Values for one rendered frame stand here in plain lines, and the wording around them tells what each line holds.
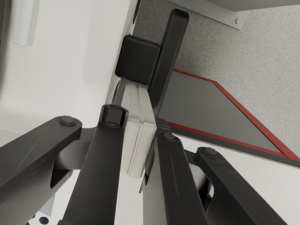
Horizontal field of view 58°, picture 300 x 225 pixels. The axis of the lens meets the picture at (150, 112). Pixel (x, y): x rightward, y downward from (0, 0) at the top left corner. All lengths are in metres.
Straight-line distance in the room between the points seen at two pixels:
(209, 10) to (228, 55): 0.19
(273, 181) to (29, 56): 0.34
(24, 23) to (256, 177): 0.33
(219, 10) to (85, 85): 0.96
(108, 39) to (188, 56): 0.95
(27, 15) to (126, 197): 0.27
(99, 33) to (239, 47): 1.00
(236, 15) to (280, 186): 0.79
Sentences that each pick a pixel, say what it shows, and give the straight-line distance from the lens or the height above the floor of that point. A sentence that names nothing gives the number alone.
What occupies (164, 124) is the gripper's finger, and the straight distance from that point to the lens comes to 0.15.
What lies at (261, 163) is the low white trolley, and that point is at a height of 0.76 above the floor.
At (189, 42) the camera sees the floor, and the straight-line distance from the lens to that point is 1.10.
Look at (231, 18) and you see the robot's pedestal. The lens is 1.11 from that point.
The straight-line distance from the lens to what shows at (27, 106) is 0.29.
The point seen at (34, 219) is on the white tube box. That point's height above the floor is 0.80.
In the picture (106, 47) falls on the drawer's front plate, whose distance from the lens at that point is 0.16.
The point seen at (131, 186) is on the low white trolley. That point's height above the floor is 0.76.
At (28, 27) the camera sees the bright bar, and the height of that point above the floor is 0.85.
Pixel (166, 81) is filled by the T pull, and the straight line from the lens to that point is 0.18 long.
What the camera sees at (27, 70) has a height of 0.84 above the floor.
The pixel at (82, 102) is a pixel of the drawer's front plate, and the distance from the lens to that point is 0.17.
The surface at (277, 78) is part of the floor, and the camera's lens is 1.22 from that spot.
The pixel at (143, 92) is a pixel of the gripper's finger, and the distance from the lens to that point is 0.17.
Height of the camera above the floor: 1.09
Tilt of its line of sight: 71 degrees down
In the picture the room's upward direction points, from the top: 179 degrees counter-clockwise
